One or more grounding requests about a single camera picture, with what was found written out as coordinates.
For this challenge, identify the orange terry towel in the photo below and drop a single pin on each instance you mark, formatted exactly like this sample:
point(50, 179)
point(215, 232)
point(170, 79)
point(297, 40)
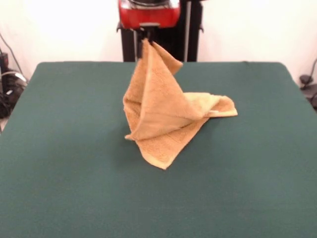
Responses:
point(158, 104)

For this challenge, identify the black floor equipment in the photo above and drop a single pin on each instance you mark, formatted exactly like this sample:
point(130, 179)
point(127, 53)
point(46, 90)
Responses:
point(10, 99)

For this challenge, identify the dark green table cloth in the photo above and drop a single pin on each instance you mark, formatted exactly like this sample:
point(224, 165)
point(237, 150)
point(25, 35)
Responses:
point(74, 173)

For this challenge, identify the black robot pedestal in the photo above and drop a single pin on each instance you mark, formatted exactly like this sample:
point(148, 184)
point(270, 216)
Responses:
point(190, 37)

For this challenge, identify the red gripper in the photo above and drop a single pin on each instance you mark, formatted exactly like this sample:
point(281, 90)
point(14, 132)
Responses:
point(148, 15)

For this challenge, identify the black round device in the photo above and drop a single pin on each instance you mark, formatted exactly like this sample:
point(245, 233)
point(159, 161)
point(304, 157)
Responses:
point(309, 93)

